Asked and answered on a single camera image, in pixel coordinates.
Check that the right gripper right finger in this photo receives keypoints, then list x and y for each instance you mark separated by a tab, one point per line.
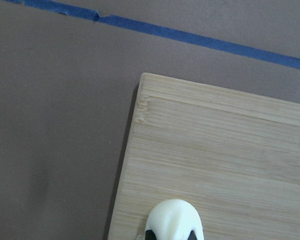
192	236

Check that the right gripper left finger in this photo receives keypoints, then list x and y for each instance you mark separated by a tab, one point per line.
149	235

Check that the wooden cutting board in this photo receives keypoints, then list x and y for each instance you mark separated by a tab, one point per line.
235	156

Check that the white steamed bun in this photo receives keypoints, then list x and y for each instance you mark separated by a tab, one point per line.
174	219

